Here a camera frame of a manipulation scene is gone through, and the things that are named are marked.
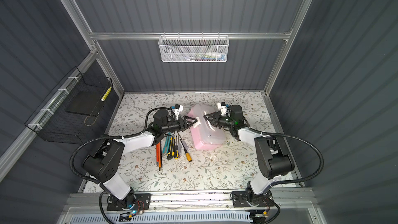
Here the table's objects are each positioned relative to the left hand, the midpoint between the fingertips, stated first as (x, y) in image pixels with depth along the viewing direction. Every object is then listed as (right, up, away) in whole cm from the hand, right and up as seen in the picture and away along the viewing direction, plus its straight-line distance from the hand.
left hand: (196, 121), depth 83 cm
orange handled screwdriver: (-5, -20, +4) cm, 21 cm away
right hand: (+6, +1, +2) cm, 6 cm away
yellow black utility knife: (-15, -14, +8) cm, 22 cm away
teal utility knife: (-18, -14, +9) cm, 24 cm away
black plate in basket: (-55, +10, -6) cm, 57 cm away
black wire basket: (-60, +2, -19) cm, 63 cm away
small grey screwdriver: (-10, -17, +8) cm, 21 cm away
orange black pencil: (-21, -20, +6) cm, 29 cm away
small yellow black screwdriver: (-12, -18, +6) cm, 22 cm away
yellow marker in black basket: (-48, +14, -2) cm, 50 cm away
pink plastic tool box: (+4, -8, -3) cm, 9 cm away
